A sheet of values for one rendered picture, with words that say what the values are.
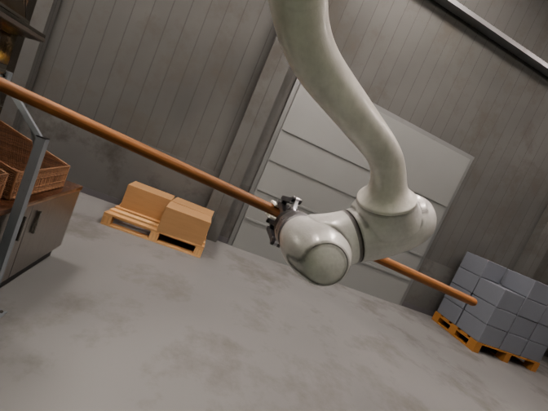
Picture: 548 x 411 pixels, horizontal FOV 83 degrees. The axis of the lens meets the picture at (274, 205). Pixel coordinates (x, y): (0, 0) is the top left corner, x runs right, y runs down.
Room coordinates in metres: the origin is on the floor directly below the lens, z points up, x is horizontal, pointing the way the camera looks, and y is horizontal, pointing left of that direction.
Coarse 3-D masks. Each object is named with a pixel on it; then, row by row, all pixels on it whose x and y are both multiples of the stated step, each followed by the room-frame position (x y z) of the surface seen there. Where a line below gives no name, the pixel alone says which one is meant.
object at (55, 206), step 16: (48, 192) 1.80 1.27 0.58; (64, 192) 1.94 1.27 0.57; (0, 208) 1.36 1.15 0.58; (32, 208) 1.62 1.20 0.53; (48, 208) 1.80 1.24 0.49; (64, 208) 2.04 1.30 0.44; (0, 224) 1.38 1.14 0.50; (32, 224) 1.68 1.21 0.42; (48, 224) 1.88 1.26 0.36; (64, 224) 2.14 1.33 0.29; (0, 240) 1.42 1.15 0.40; (16, 240) 1.55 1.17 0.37; (32, 240) 1.74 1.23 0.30; (48, 240) 1.96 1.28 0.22; (16, 256) 1.63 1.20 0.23; (32, 256) 1.81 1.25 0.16; (16, 272) 1.69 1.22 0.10
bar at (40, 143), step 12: (0, 72) 1.32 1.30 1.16; (24, 108) 1.39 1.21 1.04; (36, 132) 1.41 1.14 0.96; (36, 144) 1.40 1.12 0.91; (36, 156) 1.41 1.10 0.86; (36, 168) 1.41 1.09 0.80; (24, 180) 1.40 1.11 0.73; (24, 192) 1.41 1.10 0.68; (24, 204) 1.42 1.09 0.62; (12, 216) 1.40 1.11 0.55; (12, 228) 1.41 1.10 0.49; (12, 240) 1.42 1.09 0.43; (0, 252) 1.40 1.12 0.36; (0, 264) 1.41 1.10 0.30; (0, 276) 1.42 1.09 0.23; (0, 312) 1.48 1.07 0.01
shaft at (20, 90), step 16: (0, 80) 0.68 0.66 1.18; (16, 96) 0.69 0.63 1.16; (32, 96) 0.70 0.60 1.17; (48, 112) 0.71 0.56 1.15; (64, 112) 0.72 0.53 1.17; (96, 128) 0.73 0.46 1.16; (128, 144) 0.75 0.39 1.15; (144, 144) 0.77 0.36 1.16; (160, 160) 0.77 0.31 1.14; (176, 160) 0.79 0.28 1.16; (192, 176) 0.80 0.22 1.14; (208, 176) 0.81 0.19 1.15; (224, 192) 0.83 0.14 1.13; (240, 192) 0.83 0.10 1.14; (272, 208) 0.86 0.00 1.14; (400, 272) 0.99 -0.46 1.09; (416, 272) 1.00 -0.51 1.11; (448, 288) 1.03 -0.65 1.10
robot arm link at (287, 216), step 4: (288, 212) 0.65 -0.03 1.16; (292, 212) 0.65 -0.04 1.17; (296, 212) 0.64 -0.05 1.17; (300, 212) 0.65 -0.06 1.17; (284, 216) 0.64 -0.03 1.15; (288, 216) 0.63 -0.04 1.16; (292, 216) 0.62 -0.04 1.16; (280, 220) 0.65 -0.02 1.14; (284, 220) 0.62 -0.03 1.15; (288, 220) 0.61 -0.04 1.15; (276, 224) 0.66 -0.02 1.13; (280, 224) 0.63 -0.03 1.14; (284, 224) 0.61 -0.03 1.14; (276, 228) 0.64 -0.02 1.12; (280, 228) 0.61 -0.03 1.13; (276, 232) 0.63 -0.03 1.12; (280, 232) 0.61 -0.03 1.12; (276, 236) 0.63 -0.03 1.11; (276, 240) 0.65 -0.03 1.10
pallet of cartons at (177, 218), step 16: (128, 192) 3.55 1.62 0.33; (144, 192) 3.59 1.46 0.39; (160, 192) 3.81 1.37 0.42; (112, 208) 3.37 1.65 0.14; (128, 208) 3.56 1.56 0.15; (144, 208) 3.60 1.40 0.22; (160, 208) 3.64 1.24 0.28; (176, 208) 3.39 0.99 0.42; (192, 208) 3.73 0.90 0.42; (112, 224) 3.22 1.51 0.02; (144, 224) 3.30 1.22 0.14; (160, 224) 3.28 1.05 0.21; (176, 224) 3.32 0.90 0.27; (192, 224) 3.35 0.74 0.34; (208, 224) 3.39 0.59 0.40; (160, 240) 3.37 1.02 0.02; (176, 240) 3.64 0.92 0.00; (192, 240) 3.37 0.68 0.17
